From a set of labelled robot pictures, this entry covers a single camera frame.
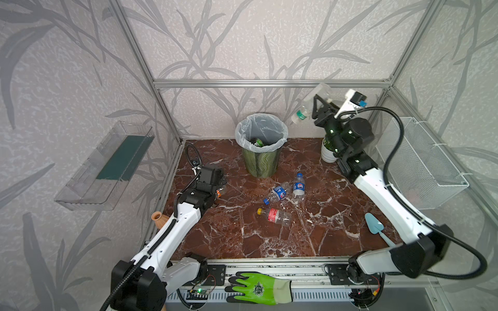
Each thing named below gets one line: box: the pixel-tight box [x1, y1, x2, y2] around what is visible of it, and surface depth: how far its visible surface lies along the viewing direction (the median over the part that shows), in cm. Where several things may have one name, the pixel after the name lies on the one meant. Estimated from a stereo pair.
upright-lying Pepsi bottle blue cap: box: [292, 172, 306, 205], surface depth 96 cm
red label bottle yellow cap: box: [256, 207, 292, 227], surface depth 88 cm
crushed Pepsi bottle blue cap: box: [263, 184, 288, 206], surface depth 95 cm
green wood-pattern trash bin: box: [242, 146, 281, 179], surface depth 93 cm
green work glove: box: [224, 271, 294, 306], surface depth 71 cm
